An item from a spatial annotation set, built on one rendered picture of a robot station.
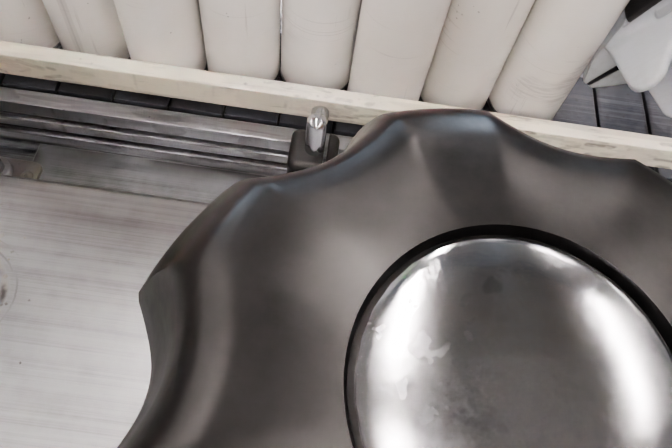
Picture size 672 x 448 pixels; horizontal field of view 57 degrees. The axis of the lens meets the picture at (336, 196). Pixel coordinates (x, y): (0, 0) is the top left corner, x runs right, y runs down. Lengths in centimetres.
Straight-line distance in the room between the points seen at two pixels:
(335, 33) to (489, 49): 9
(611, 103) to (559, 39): 12
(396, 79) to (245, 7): 10
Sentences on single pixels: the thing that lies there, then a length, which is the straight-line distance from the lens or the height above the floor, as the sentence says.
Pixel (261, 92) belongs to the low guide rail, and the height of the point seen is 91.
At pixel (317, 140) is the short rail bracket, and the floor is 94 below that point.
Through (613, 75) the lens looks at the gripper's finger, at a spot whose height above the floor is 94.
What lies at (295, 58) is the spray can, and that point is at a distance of 42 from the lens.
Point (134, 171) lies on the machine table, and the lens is 48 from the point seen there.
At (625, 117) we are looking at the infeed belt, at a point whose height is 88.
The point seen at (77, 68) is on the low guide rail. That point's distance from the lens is 43.
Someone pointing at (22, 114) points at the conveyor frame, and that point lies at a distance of 50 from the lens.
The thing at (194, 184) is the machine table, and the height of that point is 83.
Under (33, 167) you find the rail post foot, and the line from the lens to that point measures 50.
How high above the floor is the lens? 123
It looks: 60 degrees down
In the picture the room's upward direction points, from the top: 10 degrees clockwise
